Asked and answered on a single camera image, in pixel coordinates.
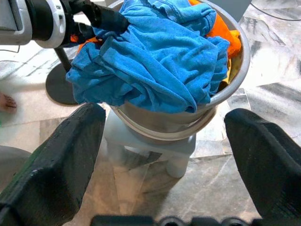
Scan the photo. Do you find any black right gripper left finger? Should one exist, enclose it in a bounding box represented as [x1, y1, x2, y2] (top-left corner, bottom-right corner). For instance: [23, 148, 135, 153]
[0, 102, 106, 226]

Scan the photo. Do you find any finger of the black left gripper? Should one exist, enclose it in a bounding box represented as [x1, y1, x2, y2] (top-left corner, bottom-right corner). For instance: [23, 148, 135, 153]
[81, 0, 130, 35]

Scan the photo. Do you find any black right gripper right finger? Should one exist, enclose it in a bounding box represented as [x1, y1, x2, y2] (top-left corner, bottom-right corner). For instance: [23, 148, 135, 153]
[224, 107, 301, 222]

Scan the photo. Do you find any blue towel cloth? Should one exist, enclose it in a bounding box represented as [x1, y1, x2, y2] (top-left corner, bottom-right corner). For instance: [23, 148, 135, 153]
[65, 0, 230, 113]

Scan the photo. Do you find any person's bare leg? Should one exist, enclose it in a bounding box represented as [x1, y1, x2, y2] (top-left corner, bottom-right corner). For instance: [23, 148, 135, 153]
[0, 91, 17, 113]

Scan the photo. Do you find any white plastic stool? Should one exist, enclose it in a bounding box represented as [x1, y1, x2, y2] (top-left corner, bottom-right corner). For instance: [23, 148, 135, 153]
[103, 109, 197, 178]

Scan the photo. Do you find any yellow cloth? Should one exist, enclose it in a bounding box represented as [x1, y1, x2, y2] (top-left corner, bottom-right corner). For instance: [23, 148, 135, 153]
[220, 55, 243, 87]

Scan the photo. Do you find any silver metal pot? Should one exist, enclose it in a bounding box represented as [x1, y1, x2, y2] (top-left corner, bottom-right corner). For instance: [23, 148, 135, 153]
[110, 0, 251, 145]

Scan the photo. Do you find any orange cloth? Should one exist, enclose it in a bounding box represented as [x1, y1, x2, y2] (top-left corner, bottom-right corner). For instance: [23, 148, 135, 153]
[70, 0, 242, 58]

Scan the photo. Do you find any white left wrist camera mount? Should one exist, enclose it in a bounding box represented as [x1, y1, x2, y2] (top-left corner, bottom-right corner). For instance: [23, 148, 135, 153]
[41, 0, 69, 49]

